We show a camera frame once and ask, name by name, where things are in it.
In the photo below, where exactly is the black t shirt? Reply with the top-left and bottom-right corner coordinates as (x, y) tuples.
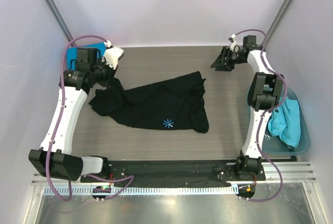
(89, 71), (209, 133)

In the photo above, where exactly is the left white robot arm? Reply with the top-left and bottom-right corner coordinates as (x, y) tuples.
(28, 46), (124, 182)

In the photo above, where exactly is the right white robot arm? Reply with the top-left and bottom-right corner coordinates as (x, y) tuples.
(211, 34), (287, 180)

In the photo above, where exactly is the folded blue t shirt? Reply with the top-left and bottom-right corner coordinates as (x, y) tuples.
(65, 42), (107, 70)

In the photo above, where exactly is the crumpled light blue t shirt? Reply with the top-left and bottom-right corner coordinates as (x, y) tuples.
(267, 97), (301, 148)

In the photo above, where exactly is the translucent blue plastic bin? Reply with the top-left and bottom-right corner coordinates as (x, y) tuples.
(261, 88), (310, 156)

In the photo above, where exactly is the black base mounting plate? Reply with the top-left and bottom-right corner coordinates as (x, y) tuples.
(95, 160), (266, 188)

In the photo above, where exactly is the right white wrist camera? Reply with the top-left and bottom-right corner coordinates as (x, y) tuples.
(228, 34), (240, 52)

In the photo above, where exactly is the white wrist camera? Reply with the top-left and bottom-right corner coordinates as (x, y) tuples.
(228, 34), (240, 52)
(103, 40), (124, 70)

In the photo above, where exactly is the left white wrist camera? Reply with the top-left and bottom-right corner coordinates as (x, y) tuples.
(103, 40), (124, 70)

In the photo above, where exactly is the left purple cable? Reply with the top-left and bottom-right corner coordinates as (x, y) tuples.
(45, 34), (134, 202)

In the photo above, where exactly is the right aluminium corner post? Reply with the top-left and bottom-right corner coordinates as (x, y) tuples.
(263, 0), (294, 46)

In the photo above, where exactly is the aluminium corner post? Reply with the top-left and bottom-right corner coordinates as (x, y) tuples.
(263, 0), (294, 46)
(44, 0), (73, 42)

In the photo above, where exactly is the left aluminium corner post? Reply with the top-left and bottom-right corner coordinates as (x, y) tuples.
(44, 0), (73, 42)

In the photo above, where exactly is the aluminium frame rail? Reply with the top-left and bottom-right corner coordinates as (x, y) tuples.
(31, 163), (317, 186)

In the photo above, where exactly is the white slotted cable duct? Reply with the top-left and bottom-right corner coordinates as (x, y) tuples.
(43, 185), (239, 196)

